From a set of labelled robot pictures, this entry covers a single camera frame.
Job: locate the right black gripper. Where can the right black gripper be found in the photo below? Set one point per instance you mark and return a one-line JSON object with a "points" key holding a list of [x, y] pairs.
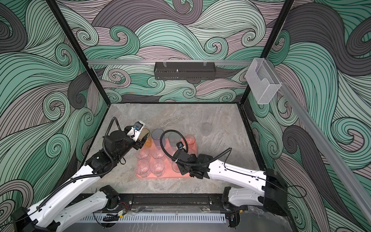
{"points": [[182, 170]]}

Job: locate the blue plastic cup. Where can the blue plastic cup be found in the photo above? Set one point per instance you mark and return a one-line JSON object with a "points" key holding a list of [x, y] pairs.
{"points": [[156, 137]]}

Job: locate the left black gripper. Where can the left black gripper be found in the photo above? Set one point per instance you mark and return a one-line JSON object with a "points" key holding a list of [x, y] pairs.
{"points": [[139, 144]]}

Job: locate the black perforated wall shelf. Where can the black perforated wall shelf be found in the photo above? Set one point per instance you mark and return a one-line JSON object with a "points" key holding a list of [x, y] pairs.
{"points": [[184, 71]]}

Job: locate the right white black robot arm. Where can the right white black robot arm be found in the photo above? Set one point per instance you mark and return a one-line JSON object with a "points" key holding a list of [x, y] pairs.
{"points": [[266, 189]]}

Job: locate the clear acrylic wall holder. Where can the clear acrylic wall holder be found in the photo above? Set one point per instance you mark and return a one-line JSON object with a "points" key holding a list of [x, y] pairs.
{"points": [[263, 80]]}

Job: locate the aluminium rail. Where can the aluminium rail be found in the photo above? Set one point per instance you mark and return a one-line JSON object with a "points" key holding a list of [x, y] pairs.
{"points": [[345, 174], [152, 62]]}

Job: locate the pink tray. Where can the pink tray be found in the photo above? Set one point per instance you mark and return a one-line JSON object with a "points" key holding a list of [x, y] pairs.
{"points": [[169, 173]]}

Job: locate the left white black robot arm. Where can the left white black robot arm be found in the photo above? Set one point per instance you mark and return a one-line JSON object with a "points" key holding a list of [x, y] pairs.
{"points": [[55, 212]]}

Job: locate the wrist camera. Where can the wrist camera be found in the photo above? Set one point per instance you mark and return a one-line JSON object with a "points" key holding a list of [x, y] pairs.
{"points": [[120, 142], [181, 155]]}

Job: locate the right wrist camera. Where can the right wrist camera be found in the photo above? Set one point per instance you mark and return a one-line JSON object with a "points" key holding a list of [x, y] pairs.
{"points": [[181, 155]]}

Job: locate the aluminium rail back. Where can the aluminium rail back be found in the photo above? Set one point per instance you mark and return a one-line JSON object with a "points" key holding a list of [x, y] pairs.
{"points": [[152, 62]]}

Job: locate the clear glass front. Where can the clear glass front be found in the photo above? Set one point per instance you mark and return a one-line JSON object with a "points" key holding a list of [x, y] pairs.
{"points": [[158, 154]]}

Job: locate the aluminium rail right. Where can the aluminium rail right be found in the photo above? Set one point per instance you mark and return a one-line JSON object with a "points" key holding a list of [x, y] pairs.
{"points": [[345, 174]]}

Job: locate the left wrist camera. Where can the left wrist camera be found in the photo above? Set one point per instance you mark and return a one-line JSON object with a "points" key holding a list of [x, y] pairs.
{"points": [[120, 142]]}

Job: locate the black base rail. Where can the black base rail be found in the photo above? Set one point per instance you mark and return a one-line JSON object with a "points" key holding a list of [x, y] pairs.
{"points": [[212, 200]]}

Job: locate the small clear faceted glass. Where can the small clear faceted glass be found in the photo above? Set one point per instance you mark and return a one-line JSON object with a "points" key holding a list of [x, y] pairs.
{"points": [[142, 168]]}

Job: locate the green plastic cup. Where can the green plastic cup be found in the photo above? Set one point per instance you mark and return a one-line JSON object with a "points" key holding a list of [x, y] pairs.
{"points": [[174, 138]]}

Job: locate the pink short cup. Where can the pink short cup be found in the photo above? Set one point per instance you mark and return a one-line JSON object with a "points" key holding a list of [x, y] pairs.
{"points": [[191, 140]]}

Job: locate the yellow plastic cup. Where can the yellow plastic cup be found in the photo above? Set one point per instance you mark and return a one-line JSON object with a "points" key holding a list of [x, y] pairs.
{"points": [[148, 142]]}

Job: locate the white slotted cable duct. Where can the white slotted cable duct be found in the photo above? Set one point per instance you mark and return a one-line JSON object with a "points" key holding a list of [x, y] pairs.
{"points": [[160, 218]]}

